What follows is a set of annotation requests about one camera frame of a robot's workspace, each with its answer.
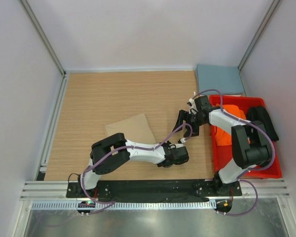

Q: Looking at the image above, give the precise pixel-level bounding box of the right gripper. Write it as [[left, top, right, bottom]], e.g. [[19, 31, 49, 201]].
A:
[[173, 109, 206, 138]]

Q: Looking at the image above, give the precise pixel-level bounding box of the beige t shirt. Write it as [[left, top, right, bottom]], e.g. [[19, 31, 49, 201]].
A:
[[104, 113, 156, 144]]

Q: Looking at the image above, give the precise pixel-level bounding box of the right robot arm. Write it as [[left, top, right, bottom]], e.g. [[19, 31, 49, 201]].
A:
[[173, 96, 275, 196]]

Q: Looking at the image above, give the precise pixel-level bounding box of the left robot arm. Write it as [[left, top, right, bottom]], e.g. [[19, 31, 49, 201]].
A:
[[77, 133, 189, 198]]

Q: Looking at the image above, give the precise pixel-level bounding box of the orange t shirt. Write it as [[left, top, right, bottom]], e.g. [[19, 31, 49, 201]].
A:
[[209, 105, 246, 146]]

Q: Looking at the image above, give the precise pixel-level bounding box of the red plastic bin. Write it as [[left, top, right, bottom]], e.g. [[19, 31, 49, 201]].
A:
[[211, 95, 282, 179]]

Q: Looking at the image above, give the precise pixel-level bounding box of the folded blue t shirt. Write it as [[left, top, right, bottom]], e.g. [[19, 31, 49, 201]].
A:
[[195, 64, 244, 95]]

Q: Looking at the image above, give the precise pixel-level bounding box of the black t shirt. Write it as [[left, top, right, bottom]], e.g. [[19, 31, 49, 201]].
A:
[[246, 106, 279, 142]]

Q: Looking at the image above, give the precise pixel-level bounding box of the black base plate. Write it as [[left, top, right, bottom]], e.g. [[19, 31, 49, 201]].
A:
[[66, 179, 242, 199]]

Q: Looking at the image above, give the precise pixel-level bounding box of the slotted cable duct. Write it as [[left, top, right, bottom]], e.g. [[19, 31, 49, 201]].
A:
[[31, 199, 216, 211]]

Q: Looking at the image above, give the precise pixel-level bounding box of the aluminium front rail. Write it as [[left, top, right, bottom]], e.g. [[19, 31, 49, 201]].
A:
[[20, 179, 290, 201]]

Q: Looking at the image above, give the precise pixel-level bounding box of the right aluminium frame post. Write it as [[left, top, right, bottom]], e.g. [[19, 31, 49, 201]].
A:
[[238, 0, 282, 72]]

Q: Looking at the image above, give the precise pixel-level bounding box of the aluminium frame post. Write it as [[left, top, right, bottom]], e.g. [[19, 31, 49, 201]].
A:
[[238, 0, 282, 72], [19, 0, 66, 78]]

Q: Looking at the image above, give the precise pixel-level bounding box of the left aluminium frame post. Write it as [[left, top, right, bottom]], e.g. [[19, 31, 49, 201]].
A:
[[19, 0, 66, 78]]

